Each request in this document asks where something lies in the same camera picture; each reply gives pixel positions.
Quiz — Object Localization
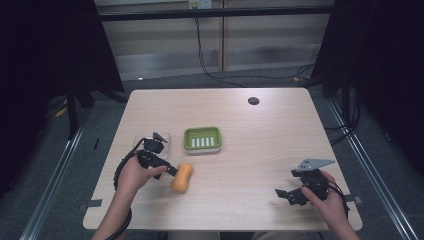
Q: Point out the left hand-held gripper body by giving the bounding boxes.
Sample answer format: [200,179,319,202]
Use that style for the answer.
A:
[136,131,170,170]

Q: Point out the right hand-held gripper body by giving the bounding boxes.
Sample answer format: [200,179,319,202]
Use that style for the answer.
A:
[291,158,336,202]

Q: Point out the person's left hand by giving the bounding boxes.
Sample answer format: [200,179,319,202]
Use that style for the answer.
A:
[116,155,169,201]

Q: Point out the person's right hand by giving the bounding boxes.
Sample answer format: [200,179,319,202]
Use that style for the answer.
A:
[300,170,350,231]

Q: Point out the clear plastic lid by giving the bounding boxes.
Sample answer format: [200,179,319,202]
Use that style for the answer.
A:
[132,131,173,160]

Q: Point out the green soap dish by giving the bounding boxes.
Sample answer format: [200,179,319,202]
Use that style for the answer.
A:
[183,125,223,155]

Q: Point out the grey tape strip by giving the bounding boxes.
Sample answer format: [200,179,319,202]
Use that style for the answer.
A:
[344,194,364,205]
[77,198,103,213]

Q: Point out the black curtain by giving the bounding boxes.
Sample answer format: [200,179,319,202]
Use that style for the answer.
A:
[0,0,125,198]
[309,0,424,174]

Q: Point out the black horizontal bar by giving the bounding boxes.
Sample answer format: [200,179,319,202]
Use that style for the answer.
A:
[99,4,334,22]

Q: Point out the right hand-held gripper cable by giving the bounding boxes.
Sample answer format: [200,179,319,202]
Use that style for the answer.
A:
[327,179,351,219]

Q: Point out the metal floor rail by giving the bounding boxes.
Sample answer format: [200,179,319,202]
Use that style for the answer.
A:
[19,123,88,240]
[328,99,419,240]

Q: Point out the black floor cables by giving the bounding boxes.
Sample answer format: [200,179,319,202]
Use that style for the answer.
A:
[323,89,363,147]

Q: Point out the black hanging wall cable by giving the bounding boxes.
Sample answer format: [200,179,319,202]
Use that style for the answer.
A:
[194,16,316,88]

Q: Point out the white wall outlet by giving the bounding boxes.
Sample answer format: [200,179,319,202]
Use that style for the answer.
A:
[188,0,214,10]

